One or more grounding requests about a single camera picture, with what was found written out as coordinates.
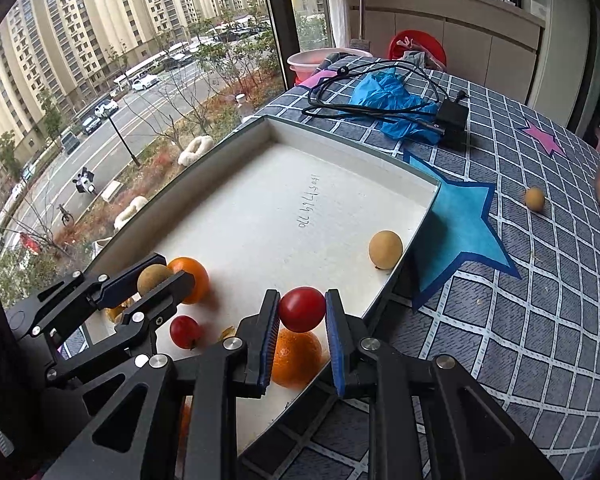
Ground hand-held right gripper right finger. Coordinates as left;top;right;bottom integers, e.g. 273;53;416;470
324;289;563;480

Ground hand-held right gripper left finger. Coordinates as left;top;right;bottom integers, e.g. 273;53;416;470
40;289;282;480

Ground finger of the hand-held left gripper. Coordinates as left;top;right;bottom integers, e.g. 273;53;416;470
5;254;167;335
45;270;197;390

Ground orange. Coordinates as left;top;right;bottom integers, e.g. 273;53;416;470
271;329;324;390
167;256;211;305

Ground red cherry tomato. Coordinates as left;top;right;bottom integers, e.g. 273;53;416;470
278;286;327;333
170;315;202;350

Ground white shallow box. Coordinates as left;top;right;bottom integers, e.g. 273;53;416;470
60;114;441;480

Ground golden berry with dry husk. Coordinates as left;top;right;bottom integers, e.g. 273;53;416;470
104;297;136;323

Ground parked scooter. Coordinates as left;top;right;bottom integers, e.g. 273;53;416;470
74;167;97;195

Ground white bus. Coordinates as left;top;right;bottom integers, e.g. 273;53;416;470
112;52;173;88

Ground blue plastic gloves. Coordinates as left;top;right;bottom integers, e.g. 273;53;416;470
347;71;440;138

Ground group of apartment buildings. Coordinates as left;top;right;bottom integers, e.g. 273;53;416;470
0;0;271;171

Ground pink plastic basin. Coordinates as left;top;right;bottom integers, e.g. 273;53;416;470
286;47;373;86

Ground pink grey cloth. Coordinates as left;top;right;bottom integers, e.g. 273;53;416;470
400;49;446;72

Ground red plastic stool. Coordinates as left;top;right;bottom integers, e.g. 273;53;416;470
387;30;448;68

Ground white counter cabinet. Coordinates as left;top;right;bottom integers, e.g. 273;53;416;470
345;0;546;96

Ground black power adapter with cable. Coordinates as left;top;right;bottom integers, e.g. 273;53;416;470
302;59;468;121

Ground black window frame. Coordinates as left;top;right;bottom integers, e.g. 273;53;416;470
0;0;351;126

